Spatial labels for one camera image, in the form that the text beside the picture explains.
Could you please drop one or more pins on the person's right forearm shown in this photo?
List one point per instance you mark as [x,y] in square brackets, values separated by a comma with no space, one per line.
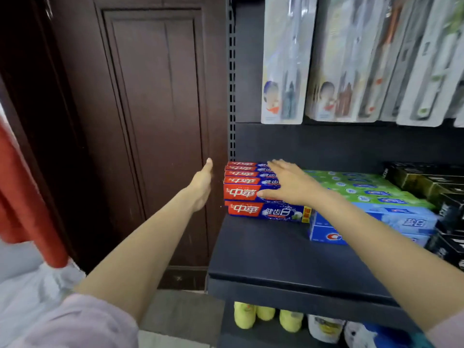
[391,264]

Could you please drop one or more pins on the dark grey shelf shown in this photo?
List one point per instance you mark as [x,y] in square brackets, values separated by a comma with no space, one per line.
[282,260]

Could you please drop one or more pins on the light blue toothpaste box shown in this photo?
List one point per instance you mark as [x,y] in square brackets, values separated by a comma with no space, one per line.
[409,224]
[326,236]

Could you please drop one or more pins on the gold toothpaste box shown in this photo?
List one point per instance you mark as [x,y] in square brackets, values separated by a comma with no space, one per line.
[435,190]
[406,178]

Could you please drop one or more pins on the person's pink right sleeve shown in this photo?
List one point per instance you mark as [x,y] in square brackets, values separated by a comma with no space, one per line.
[447,333]

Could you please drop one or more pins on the person's left forearm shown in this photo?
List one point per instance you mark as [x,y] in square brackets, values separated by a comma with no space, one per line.
[145,253]

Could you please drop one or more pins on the person's right hand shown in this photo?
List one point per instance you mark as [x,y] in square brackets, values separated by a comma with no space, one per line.
[297,186]

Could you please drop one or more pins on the red child toothbrush pack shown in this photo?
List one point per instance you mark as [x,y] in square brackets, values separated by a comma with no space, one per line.
[340,68]

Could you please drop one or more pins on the dark grey shelf board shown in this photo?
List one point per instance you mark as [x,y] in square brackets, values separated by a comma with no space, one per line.
[232,338]

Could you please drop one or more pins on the person's left hand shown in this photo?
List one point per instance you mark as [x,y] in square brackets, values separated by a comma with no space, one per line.
[201,186]

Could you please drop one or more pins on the stack of blue child toothbrush packs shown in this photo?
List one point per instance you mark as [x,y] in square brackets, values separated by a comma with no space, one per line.
[286,61]

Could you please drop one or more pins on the green toothbrush pack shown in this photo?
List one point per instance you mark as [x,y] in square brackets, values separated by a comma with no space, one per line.
[431,68]

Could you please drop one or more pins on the orange toothbrush pack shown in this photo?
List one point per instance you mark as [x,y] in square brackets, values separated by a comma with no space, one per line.
[380,68]

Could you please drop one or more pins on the white bottle yellow label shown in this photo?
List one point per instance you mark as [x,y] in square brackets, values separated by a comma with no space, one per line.
[326,327]

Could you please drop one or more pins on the white plastic bag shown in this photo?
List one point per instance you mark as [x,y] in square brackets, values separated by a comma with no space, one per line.
[32,297]

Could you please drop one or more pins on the red plastic roll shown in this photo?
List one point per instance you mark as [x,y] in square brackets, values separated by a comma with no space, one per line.
[25,199]

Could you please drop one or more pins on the white bottle blue cap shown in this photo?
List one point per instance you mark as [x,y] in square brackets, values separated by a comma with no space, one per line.
[362,335]

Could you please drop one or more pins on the yellow plastic bottle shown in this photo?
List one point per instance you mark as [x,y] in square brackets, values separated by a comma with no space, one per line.
[244,315]
[265,313]
[291,320]

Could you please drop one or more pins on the row of green toothbrush packs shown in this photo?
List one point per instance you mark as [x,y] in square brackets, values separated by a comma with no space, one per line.
[458,115]

